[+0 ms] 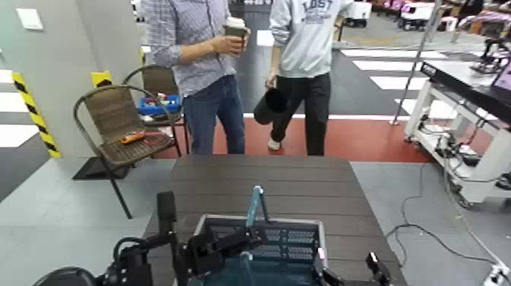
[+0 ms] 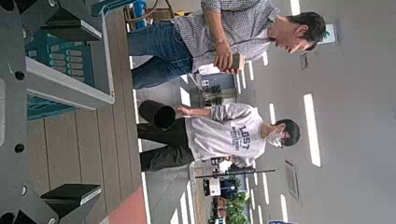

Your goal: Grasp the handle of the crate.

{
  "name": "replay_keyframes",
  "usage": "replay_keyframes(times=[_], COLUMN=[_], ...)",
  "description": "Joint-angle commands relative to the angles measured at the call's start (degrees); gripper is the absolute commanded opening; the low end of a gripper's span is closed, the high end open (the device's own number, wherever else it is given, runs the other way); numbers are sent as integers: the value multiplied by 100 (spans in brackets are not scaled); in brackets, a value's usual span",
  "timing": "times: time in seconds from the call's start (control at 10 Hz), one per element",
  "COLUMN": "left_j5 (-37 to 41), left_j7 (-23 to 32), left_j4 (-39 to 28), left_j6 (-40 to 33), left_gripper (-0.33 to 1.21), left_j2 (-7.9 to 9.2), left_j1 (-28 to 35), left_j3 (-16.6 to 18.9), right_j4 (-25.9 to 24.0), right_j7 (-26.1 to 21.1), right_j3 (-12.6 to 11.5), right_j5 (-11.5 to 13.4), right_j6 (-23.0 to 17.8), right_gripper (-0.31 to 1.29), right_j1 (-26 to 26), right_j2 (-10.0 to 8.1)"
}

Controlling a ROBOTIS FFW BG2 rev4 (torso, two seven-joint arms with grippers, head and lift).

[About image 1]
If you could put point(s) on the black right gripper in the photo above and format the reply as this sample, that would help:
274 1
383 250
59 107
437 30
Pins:
361 283

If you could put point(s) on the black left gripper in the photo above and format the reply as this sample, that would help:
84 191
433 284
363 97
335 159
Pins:
199 257

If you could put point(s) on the blue crate with grey rim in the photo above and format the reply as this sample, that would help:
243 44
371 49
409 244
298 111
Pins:
287 243

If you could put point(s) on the green paper cup white lid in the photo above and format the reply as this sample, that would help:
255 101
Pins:
234 27

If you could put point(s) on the checked shirt person right forearm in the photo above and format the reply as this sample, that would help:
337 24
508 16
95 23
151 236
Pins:
195 50

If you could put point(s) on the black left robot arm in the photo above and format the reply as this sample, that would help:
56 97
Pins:
131 267

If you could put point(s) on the hoodie person right hand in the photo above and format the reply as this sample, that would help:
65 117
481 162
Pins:
271 80

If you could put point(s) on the checked shirt person right hand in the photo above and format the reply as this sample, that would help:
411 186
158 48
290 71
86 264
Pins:
227 46

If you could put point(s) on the white power strip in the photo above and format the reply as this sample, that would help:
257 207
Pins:
499 275

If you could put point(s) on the orange hand tool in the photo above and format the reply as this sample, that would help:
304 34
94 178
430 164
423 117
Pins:
133 137

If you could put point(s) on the black power adapters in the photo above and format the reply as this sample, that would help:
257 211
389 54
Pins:
449 149

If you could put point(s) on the blue plastic bin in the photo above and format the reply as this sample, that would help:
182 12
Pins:
159 107

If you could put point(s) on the black floor plate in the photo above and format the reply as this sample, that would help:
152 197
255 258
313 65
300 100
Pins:
96 169

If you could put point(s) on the person in checked shirt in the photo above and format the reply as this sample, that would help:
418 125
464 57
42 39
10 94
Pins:
199 80

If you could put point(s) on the white workbench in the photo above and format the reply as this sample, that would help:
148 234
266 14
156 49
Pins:
429 104

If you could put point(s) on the brown wicker chair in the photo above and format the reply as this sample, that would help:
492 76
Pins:
113 112
159 80

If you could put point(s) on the person in grey top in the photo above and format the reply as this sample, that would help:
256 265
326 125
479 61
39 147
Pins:
303 48

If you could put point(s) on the thin yellow black corner guard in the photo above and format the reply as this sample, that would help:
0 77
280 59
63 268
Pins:
142 56

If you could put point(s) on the slanted metal pole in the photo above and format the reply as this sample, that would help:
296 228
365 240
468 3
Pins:
415 64

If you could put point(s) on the short yellow black corner guard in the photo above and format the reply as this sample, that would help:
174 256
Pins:
101 78

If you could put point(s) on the tall yellow black corner guard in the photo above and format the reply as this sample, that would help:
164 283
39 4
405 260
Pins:
36 115

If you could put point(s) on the laptop with purple screen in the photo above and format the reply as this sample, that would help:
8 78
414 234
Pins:
505 80

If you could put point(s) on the black stand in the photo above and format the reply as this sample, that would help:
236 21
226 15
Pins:
493 56

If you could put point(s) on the white cart robot pink top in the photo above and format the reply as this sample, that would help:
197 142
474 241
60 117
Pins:
415 14

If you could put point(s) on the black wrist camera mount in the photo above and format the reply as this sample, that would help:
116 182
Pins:
165 211

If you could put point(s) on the white wall plate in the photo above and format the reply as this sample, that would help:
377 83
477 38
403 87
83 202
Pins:
30 18

